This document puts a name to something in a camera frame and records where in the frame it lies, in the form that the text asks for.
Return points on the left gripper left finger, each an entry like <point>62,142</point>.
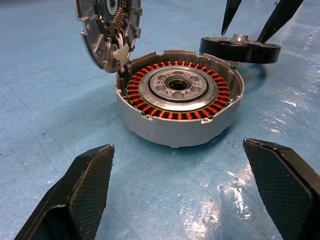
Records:
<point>75,200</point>

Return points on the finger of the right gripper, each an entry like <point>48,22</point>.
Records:
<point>231,12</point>
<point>282,17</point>

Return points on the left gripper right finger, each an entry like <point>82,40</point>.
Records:
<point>287,195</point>

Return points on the black round rotor cap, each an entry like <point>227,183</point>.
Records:
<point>237,52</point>

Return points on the silver motor stator housing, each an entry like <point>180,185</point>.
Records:
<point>175,132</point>

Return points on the silver motor end cover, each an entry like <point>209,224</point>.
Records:
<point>92,47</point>

